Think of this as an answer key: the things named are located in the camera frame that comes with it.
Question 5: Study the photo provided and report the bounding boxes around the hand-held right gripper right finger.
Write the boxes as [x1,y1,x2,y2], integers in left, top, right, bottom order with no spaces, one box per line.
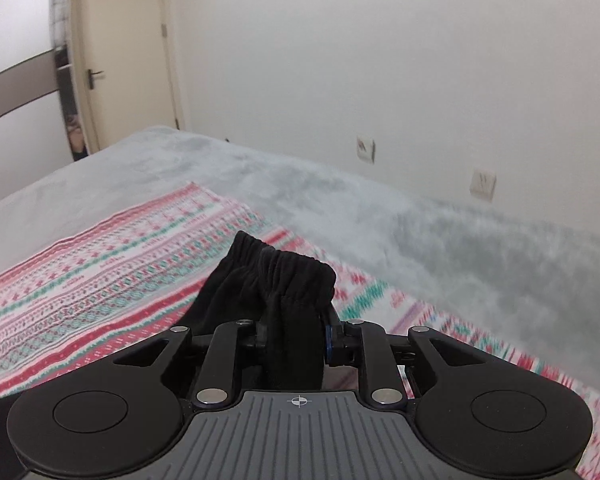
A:
[322,309,497,407]

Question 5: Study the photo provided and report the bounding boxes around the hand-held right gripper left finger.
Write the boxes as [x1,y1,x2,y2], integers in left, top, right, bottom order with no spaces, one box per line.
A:
[111,319,272,409]

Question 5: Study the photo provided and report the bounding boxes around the black pants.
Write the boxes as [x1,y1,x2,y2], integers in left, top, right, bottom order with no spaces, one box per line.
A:
[0,230,339,480]

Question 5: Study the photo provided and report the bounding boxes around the grey bed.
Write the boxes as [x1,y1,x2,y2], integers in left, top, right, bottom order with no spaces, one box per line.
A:
[0,126,600,413]

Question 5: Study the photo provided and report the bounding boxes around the striped patterned blanket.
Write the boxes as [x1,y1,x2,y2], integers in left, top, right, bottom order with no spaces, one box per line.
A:
[0,182,600,480]

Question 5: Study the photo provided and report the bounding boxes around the plush toy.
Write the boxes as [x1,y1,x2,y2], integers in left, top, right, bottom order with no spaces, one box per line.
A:
[65,114,87,154]

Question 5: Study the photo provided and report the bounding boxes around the cream door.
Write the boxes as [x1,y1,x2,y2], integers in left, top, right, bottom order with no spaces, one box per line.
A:
[65,0,186,154]

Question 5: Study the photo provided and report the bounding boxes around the white and brown wardrobe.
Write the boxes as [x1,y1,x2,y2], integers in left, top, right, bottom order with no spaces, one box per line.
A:
[0,0,88,162]

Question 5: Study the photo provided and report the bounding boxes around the white stored bedding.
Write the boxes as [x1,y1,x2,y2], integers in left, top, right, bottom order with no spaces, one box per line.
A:
[51,0,73,63]

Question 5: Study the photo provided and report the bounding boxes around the white wall socket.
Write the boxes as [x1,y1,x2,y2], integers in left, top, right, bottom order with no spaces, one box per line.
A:
[355,135,377,164]
[469,169,498,204]

